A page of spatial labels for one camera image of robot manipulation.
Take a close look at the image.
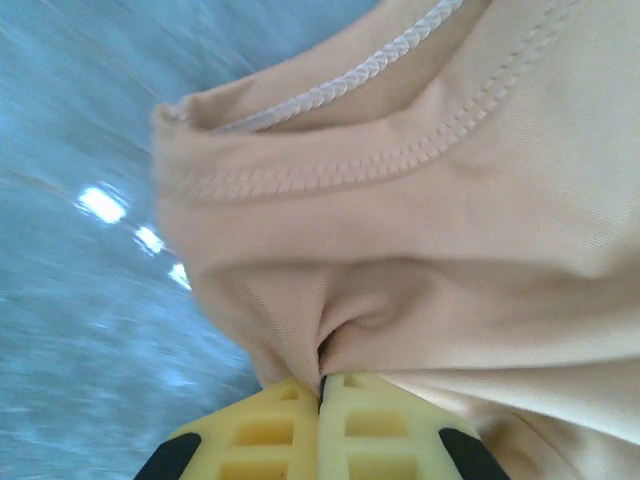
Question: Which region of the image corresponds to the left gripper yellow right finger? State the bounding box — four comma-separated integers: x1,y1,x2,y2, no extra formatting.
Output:
317,369,511,480

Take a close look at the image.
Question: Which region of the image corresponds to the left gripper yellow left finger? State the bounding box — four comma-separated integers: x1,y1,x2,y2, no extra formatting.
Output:
130,375,321,480

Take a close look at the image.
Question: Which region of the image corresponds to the orange t-shirt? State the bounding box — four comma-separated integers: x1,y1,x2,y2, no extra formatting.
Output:
151,0,640,480

